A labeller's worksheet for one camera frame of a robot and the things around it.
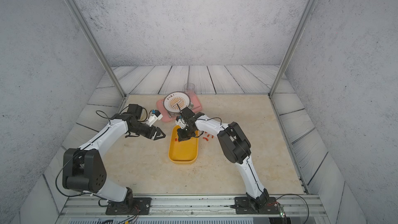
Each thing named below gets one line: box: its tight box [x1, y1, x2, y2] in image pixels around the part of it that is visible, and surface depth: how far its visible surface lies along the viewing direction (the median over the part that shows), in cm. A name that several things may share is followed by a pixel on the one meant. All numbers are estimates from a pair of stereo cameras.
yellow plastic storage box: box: [167, 124, 200, 165], surface depth 92 cm
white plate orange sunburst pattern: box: [163, 91, 191, 114], surface depth 117 cm
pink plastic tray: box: [156, 90, 203, 123], surface depth 117 cm
